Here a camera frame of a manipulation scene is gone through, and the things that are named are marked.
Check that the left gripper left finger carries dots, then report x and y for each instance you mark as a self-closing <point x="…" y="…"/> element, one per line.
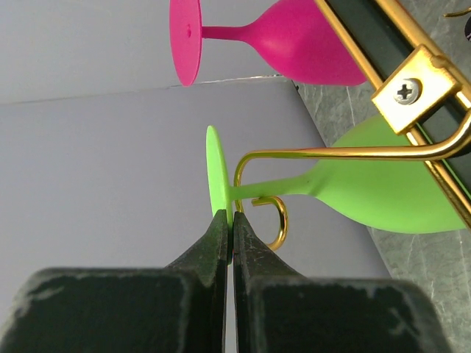
<point x="177" y="308"/>

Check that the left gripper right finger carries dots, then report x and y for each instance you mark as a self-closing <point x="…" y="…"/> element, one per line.
<point x="280" y="310"/>

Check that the green plastic wine glass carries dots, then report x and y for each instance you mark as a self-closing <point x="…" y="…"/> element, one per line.
<point x="366" y="175"/>

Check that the pink plastic wine glass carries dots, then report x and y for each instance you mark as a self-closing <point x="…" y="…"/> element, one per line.
<point x="292" y="37"/>

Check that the gold wine glass rack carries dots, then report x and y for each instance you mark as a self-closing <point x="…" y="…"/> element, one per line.
<point x="419" y="92"/>

